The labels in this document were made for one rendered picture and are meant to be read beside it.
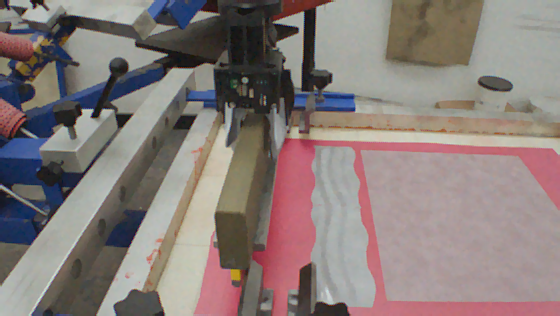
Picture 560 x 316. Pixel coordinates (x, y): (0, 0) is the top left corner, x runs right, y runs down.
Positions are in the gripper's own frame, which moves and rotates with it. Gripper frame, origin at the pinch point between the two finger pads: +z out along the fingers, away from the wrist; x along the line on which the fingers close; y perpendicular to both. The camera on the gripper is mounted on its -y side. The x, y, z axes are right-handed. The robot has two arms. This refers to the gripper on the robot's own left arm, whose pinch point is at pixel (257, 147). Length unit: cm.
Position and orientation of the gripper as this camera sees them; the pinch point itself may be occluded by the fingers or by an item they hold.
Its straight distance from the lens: 57.1
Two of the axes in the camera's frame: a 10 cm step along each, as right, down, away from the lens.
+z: 0.0, 8.5, 5.3
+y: -0.7, 5.3, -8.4
